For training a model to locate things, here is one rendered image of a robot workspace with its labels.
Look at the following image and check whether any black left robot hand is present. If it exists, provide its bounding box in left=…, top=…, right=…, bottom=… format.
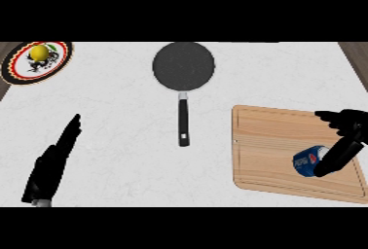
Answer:
left=21, top=113, right=83, bottom=206

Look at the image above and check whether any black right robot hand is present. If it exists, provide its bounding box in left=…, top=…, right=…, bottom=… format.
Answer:
left=312, top=109, right=368, bottom=178

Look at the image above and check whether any blue soda can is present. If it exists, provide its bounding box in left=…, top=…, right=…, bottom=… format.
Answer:
left=292, top=144, right=333, bottom=178

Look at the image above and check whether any wooden cutting board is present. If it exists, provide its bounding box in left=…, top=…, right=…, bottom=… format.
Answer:
left=233, top=104, right=368, bottom=205

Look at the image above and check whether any dark grey frying pan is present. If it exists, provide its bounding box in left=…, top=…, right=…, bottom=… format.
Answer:
left=151, top=42, right=218, bottom=148

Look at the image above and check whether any patterned white plate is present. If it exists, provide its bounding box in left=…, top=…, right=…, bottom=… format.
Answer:
left=0, top=41, right=76, bottom=87

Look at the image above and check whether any yellow lemon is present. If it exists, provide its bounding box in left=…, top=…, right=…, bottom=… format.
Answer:
left=29, top=44, right=52, bottom=62

